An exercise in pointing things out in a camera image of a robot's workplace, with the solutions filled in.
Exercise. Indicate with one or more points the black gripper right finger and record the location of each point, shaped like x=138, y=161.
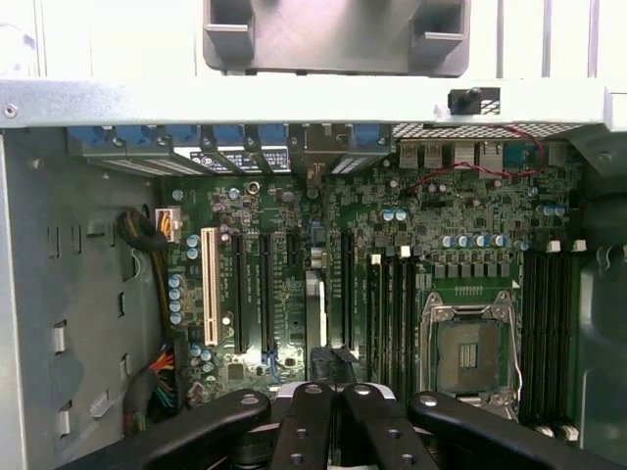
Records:
x=392, y=436

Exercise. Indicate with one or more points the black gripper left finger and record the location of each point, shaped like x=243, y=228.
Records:
x=303, y=431

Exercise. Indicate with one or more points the CPU socket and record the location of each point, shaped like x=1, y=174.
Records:
x=465, y=352

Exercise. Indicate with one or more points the black RAM slot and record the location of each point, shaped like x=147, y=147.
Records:
x=400, y=318
x=412, y=318
x=555, y=333
x=388, y=318
x=541, y=333
x=528, y=333
x=568, y=333

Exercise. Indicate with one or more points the long black expansion slot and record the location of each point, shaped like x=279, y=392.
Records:
x=349, y=294
x=240, y=294
x=268, y=294

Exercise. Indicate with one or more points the white expansion slot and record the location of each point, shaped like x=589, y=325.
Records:
x=209, y=284

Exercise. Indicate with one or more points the short black expansion slot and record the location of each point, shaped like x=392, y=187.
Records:
x=292, y=249

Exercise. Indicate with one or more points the green motherboard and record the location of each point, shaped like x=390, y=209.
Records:
x=274, y=205

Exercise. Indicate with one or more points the white power connector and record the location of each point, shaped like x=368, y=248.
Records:
x=166, y=225

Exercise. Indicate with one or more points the open grey PC case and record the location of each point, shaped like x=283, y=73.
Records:
x=73, y=294

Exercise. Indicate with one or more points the black label sticker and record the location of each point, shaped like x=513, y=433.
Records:
x=235, y=160

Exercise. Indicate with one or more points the grey parts rack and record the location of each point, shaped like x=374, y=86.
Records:
x=333, y=34

